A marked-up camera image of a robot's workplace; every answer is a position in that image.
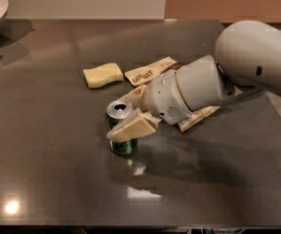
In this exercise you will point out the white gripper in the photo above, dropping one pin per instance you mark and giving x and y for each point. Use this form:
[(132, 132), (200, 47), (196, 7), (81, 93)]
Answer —
[(162, 96)]

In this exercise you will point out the green soda can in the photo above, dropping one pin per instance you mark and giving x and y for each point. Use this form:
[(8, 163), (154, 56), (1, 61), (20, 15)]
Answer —
[(116, 112)]

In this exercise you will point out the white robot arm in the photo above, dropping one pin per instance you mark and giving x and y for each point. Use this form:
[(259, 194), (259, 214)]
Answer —
[(247, 60)]

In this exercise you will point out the brown and cream snack bag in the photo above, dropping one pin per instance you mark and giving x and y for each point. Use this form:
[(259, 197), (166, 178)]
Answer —
[(144, 75)]

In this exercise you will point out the yellow sponge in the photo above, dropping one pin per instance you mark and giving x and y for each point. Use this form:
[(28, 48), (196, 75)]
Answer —
[(103, 75)]

